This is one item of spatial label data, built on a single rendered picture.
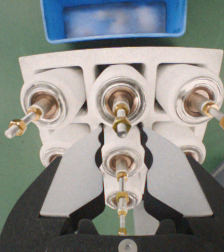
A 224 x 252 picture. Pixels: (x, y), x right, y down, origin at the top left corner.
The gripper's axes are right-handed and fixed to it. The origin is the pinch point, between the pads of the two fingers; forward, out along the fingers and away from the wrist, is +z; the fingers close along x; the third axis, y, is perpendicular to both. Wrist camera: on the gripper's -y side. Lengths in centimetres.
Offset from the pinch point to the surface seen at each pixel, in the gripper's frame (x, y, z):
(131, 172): 2.1, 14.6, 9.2
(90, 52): -5.3, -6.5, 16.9
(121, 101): 0.1, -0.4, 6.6
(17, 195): -60, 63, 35
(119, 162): -0.2, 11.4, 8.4
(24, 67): -18.6, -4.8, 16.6
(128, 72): 1.2, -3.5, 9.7
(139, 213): 6.0, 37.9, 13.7
